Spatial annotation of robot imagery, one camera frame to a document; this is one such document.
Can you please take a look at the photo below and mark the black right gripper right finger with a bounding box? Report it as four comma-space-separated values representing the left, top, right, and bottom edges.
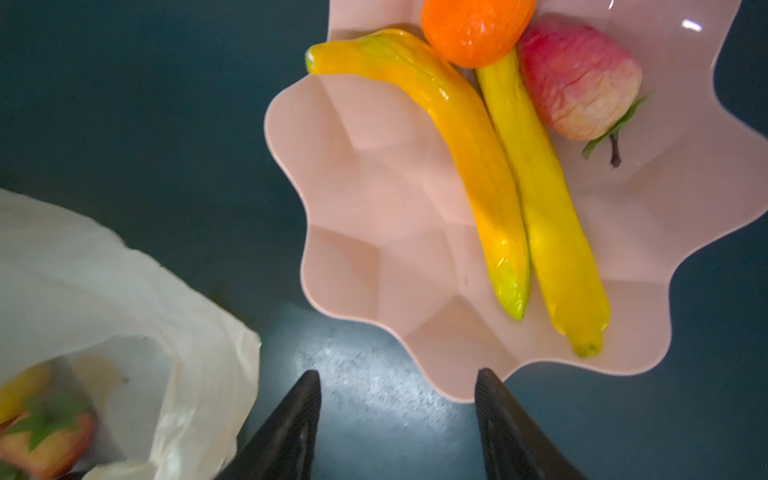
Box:
474, 368, 586, 480

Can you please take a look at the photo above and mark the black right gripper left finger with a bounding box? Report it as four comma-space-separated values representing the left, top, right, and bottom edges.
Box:
216, 370, 322, 480

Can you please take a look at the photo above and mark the green table mat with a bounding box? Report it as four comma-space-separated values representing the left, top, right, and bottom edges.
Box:
1, 1, 767, 479

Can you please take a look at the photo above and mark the yellow banana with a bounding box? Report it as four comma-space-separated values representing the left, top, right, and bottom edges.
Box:
305, 29, 531, 320
478, 48, 610, 358

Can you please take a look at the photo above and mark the pink scalloped fruit plate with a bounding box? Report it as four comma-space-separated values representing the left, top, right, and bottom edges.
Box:
265, 1, 767, 403

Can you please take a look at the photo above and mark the red peach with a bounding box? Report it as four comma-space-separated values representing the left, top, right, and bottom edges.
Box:
517, 14, 645, 168

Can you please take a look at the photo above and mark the orange fruit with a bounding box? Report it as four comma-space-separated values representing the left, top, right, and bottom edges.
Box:
420, 0, 537, 69

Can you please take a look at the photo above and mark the red strawberry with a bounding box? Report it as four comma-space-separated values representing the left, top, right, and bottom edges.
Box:
1, 392, 99, 479

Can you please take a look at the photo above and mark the yellow mango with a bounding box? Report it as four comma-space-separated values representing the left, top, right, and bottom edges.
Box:
0, 362, 53, 424

